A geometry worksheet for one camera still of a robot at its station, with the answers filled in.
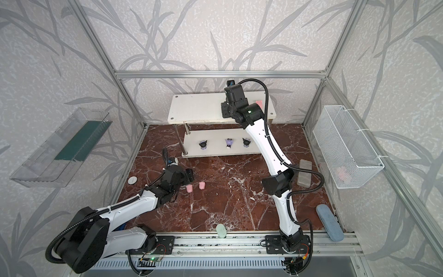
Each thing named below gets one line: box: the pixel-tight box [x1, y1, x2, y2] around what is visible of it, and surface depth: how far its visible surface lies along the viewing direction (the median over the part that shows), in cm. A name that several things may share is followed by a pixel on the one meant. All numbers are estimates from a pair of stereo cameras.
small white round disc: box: [127, 176, 138, 185], surface depth 96 cm
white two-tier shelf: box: [167, 91, 277, 157], surface depth 88 cm
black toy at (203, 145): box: [198, 139, 208, 151], surface depth 99 cm
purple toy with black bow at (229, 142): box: [224, 138, 235, 149], surface depth 101 cm
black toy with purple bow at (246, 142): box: [242, 137, 251, 148], surface depth 101 cm
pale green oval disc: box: [215, 223, 227, 239], surface depth 77 cm
